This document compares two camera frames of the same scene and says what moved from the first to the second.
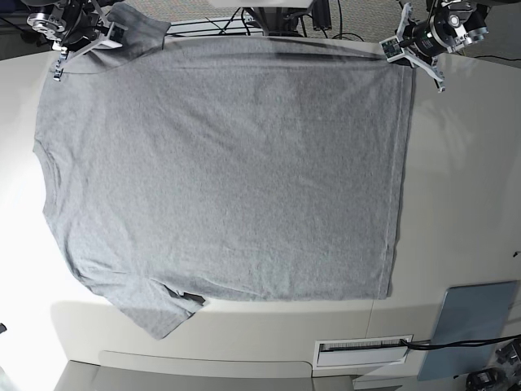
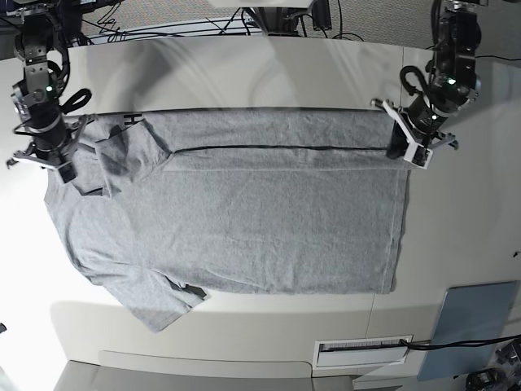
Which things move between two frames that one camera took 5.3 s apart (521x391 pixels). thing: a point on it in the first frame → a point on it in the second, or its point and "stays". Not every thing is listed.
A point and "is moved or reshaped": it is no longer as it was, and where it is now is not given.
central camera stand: (286, 21) stays
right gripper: (432, 36) → (418, 128)
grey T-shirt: (250, 169) is moved or reshaped
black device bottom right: (487, 380) stays
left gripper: (85, 24) → (54, 145)
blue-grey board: (469, 313) stays
